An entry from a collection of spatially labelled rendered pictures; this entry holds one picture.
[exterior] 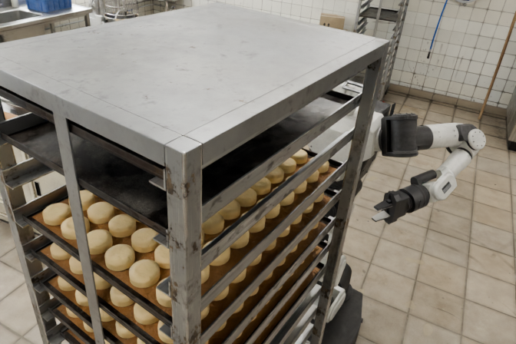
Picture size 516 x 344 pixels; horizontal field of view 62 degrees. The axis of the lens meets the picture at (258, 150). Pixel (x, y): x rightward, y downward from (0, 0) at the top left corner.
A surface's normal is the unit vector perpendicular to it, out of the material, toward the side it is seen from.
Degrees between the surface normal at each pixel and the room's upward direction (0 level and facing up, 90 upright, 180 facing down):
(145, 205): 0
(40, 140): 0
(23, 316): 0
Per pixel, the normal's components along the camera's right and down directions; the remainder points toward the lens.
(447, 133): 0.33, -0.15
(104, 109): 0.07, -0.86
